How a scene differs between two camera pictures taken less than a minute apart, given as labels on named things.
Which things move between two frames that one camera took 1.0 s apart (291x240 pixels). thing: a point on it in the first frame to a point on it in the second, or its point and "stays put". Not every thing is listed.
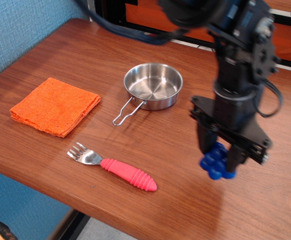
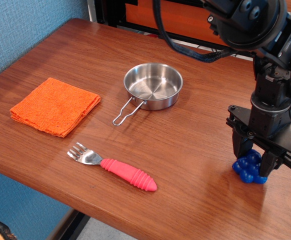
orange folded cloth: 55,107 stays put
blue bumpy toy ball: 215,162 to 248,167
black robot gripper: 232,116 to 269,127
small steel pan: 156,85 stays put
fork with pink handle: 83,155 stays put
